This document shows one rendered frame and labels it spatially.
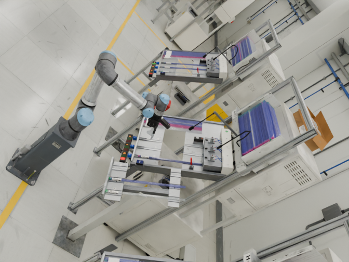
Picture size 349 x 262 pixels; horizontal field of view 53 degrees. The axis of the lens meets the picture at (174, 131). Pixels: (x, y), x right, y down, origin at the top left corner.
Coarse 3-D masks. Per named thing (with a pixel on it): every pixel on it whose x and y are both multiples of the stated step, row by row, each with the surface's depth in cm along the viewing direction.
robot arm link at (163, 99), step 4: (160, 96) 244; (164, 96) 244; (168, 96) 246; (160, 100) 244; (164, 100) 243; (168, 100) 244; (156, 104) 245; (160, 104) 245; (164, 104) 245; (156, 108) 249; (160, 108) 247; (164, 108) 247
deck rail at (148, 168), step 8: (144, 168) 258; (152, 168) 257; (160, 168) 257; (168, 168) 256; (176, 168) 257; (184, 176) 259; (192, 176) 258; (200, 176) 258; (208, 176) 257; (216, 176) 256; (224, 176) 255
